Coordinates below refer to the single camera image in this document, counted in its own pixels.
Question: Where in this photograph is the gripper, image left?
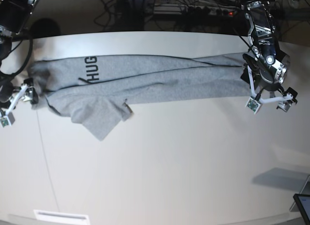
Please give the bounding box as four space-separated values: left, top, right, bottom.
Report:
0 78 39 109

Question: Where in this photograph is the grey T-shirt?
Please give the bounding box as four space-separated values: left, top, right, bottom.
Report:
27 53 250 140

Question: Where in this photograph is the black tablet screen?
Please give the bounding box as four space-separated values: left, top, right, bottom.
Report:
293 194 310 225

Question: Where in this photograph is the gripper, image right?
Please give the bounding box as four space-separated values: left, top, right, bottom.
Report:
251 69 288 92

